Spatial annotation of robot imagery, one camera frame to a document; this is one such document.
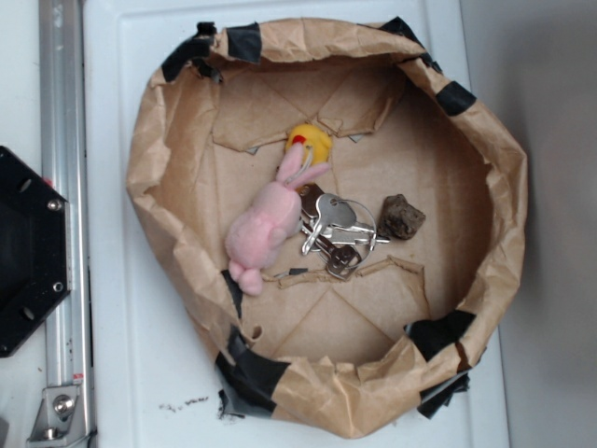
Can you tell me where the brown rock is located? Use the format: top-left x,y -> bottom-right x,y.
379,194 -> 426,240

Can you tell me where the pink plush bunny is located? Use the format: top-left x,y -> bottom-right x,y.
225,143 -> 330,296

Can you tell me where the silver key bunch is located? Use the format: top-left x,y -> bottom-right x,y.
298,183 -> 390,281

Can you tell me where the yellow plush chick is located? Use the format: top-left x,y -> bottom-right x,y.
285,123 -> 333,165

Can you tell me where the brown paper bag bin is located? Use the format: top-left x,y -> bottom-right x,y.
126,19 -> 528,439

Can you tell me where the white tray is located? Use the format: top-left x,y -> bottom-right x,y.
81,0 -> 512,448

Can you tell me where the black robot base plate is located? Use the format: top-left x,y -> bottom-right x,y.
1,147 -> 70,358

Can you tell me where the aluminium frame rail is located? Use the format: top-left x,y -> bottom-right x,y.
39,1 -> 97,447

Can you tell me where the metal corner bracket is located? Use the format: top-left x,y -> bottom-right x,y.
26,385 -> 88,447

